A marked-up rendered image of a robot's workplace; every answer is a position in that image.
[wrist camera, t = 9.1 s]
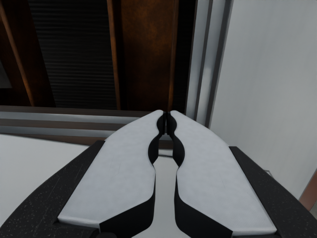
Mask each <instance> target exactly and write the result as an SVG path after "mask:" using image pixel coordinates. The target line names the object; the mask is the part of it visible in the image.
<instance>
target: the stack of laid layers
mask: <svg viewBox="0 0 317 238"><path fill-rule="evenodd" d="M230 5H231V0H196V3H195V12H194V22H193V31H192V44H191V53H190V63H189V73H188V82H187V91H186V101H185V110H184V113H182V114H183V115H185V116H187V117H189V118H191V119H192V120H194V121H196V122H198V123H200V124H201V125H203V126H205V127H206V128H209V121H210V116H211V111H212V105H213V100H214V94H215V89H216V84H217V76H218V71H219V66H220V61H221V55H222V49H223V44H224V39H225V32H226V26H227V21H228V16H229V10H230ZM152 112H153V111H131V110H98V109H75V108H52V107H28V106H6V105H0V133H4V134H11V135H18V136H27V137H34V138H41V139H48V140H55V141H62V142H69V143H76V144H83V145H92V144H93V143H95V142H96V141H97V140H102V141H104V140H106V139H107V138H108V137H109V136H111V135H112V134H113V133H115V132H116V131H117V130H119V129H120V128H122V127H123V126H125V125H127V124H129V123H131V122H133V121H135V120H137V119H139V118H141V117H144V116H146V115H148V114H150V113H152ZM173 143H174V142H173V140H172V139H171V138H170V136H169V135H167V122H166V127H165V134H164V135H162V137H161V138H160V139H159V145H158V154H159V155H163V156H170V157H173Z"/></svg>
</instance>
